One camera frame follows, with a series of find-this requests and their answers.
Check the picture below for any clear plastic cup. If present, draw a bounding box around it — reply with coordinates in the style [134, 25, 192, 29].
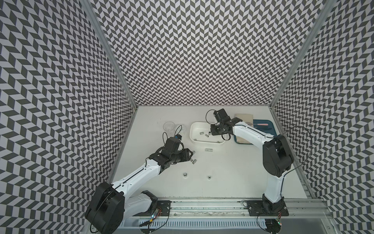
[163, 121, 176, 137]

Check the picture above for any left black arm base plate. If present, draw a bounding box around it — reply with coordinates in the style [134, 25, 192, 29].
[125, 190, 171, 217]

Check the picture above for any white plastic storage box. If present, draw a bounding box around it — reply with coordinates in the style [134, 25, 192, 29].
[190, 122, 225, 145]

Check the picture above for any aluminium front rail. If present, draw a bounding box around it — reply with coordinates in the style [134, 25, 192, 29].
[135, 199, 333, 220]

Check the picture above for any clear plastic lid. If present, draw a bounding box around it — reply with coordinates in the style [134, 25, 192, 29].
[174, 124, 186, 136]

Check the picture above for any blue tray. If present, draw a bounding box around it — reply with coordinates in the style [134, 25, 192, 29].
[234, 120, 278, 145]

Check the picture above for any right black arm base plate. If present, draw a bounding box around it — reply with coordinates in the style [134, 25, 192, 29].
[245, 199, 289, 217]

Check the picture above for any beige cloth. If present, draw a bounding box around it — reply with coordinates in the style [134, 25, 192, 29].
[234, 114, 257, 145]

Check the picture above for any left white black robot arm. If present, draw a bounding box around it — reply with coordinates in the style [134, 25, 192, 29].
[85, 135, 194, 234]

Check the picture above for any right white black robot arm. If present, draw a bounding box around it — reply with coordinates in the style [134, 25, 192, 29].
[210, 109, 294, 216]

